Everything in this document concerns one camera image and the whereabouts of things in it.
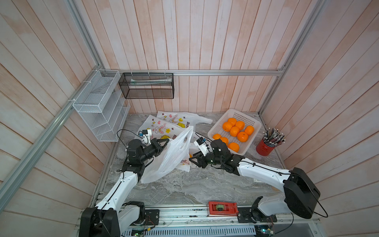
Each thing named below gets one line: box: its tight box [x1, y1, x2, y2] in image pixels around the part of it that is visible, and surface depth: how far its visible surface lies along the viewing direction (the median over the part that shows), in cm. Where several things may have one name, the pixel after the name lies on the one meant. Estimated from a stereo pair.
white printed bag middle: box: [136, 114, 190, 141], surface depth 107 cm
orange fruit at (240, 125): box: [234, 120, 245, 131], surface depth 109 cm
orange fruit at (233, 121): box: [227, 117, 237, 126], surface depth 113 cm
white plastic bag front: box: [140, 125, 194, 185], surface depth 76 cm
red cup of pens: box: [255, 127, 286, 157], surface depth 89 cm
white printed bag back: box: [155, 110, 213, 130], surface depth 117 cm
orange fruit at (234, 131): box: [229, 125, 240, 138], surface depth 105 cm
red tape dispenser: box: [208, 200, 239, 216], surface depth 73 cm
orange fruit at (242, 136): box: [236, 131, 249, 143], surface depth 103 cm
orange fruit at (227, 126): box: [222, 121, 233, 132], surface depth 106 cm
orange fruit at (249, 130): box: [244, 125, 255, 136], surface depth 103 cm
